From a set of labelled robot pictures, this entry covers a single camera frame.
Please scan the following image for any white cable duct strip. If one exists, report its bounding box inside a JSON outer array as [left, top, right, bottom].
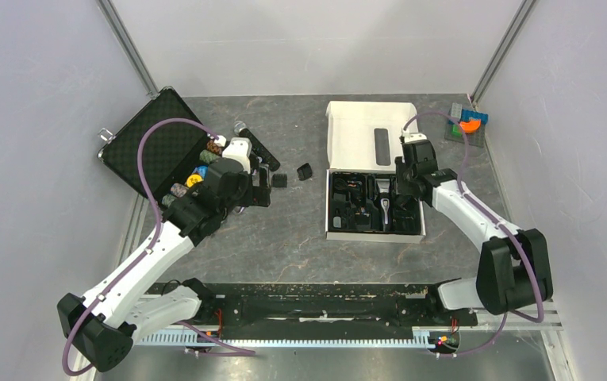
[[136, 326, 436, 350]]

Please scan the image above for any black microphone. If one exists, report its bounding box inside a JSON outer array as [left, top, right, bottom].
[[234, 121, 281, 171]]

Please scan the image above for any white clipper kit box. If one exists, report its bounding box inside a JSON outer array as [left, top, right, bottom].
[[325, 101, 426, 244]]

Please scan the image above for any black clipper comb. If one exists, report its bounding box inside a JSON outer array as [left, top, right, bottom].
[[297, 163, 313, 181], [271, 173, 288, 188]]

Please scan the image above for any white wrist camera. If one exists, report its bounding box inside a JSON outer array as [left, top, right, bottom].
[[400, 132, 428, 145], [221, 137, 252, 174]]

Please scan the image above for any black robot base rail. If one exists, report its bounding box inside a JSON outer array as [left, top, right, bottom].
[[184, 279, 478, 328]]

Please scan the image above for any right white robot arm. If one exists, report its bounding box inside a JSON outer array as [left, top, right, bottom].
[[395, 134, 553, 324]]

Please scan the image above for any green toy brick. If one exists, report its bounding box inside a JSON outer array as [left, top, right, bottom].
[[451, 125, 463, 137]]

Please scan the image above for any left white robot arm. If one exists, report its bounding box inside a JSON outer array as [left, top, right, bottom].
[[56, 158, 253, 376]]

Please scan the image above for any grey toy brick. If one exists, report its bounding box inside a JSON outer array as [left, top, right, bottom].
[[448, 102, 463, 125]]

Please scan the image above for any silver hair clipper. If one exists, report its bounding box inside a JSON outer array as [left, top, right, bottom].
[[375, 179, 391, 232]]

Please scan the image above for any yellow dealer button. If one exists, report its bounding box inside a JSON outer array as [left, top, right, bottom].
[[185, 173, 203, 188]]

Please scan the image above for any grey toy brick baseplate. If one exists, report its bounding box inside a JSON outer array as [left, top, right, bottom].
[[444, 123, 486, 148]]

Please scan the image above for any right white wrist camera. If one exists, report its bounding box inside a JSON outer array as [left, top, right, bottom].
[[400, 132, 428, 145]]

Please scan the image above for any green chip stack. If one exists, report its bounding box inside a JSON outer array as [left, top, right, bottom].
[[198, 150, 221, 164]]

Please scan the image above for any orange brown chip stack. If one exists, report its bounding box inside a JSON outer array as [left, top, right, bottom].
[[206, 140, 223, 156]]

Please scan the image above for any blue toy brick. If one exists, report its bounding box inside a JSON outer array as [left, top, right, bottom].
[[460, 109, 489, 125]]

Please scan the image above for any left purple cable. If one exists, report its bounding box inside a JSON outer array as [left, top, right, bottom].
[[61, 117, 257, 377]]

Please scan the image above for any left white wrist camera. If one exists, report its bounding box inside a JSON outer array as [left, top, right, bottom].
[[221, 137, 252, 174]]

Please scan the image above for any orange curved toy piece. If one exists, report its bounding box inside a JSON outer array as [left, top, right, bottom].
[[459, 118, 482, 134]]

